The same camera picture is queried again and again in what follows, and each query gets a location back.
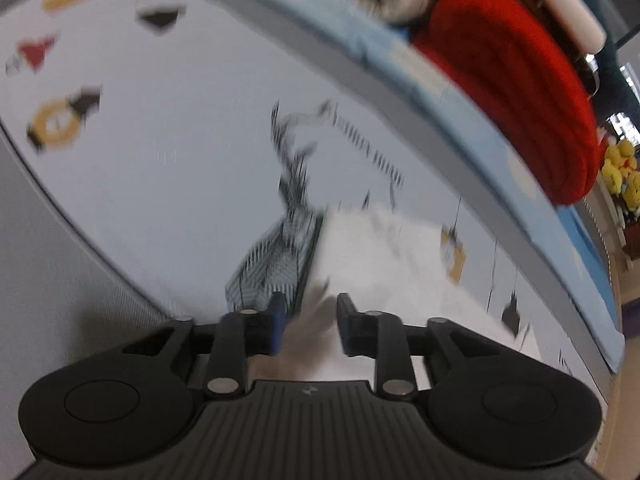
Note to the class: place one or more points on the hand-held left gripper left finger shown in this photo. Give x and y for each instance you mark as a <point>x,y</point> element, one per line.
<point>276,322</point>

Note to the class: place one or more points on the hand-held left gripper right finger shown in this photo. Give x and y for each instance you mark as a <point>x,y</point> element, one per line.
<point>345,325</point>

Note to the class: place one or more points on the white long-sleeve shirt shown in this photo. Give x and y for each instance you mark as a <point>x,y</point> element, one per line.
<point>380,260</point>

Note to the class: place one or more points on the deer print sheet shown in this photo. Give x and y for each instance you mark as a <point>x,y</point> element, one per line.
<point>175,160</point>

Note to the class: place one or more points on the grey mattress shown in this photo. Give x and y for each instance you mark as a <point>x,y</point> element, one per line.
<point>50,285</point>

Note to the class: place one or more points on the light blue sheet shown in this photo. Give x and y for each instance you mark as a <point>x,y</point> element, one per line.
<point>360,35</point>

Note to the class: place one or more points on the red folded blanket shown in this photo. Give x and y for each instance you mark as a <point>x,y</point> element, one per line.
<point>515,85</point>

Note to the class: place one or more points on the yellow plush toy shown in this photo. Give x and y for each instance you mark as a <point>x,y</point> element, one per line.
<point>632,192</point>
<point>617,167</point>

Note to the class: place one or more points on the white folded sheet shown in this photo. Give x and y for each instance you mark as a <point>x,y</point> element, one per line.
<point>575,15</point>

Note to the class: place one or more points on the teal shark plush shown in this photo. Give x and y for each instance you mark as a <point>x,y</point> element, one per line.
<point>615,20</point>

